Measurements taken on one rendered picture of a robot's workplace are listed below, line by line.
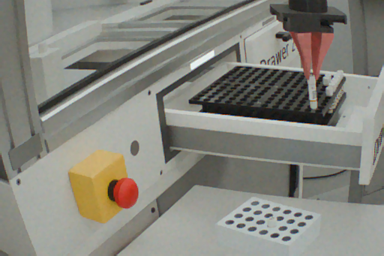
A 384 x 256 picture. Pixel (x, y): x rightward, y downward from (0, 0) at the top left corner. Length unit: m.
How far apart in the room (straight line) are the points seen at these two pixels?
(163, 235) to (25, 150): 0.27
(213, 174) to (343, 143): 0.37
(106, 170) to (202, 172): 0.37
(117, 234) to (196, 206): 0.14
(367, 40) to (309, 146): 1.08
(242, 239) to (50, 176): 0.26
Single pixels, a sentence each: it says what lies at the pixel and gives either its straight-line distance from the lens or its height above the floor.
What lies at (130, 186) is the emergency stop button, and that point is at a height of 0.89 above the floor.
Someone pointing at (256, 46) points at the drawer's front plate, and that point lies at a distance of 1.09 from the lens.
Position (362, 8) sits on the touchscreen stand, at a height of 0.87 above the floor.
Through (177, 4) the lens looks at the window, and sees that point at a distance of 0.88.
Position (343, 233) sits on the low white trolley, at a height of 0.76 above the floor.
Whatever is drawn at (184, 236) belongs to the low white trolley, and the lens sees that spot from 0.76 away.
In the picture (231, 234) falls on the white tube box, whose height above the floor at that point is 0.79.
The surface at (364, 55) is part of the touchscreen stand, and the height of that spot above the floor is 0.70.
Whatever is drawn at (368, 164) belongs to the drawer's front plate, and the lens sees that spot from 0.72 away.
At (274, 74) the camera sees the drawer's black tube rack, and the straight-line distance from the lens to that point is 0.94.
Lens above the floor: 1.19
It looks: 21 degrees down
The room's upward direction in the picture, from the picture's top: 6 degrees counter-clockwise
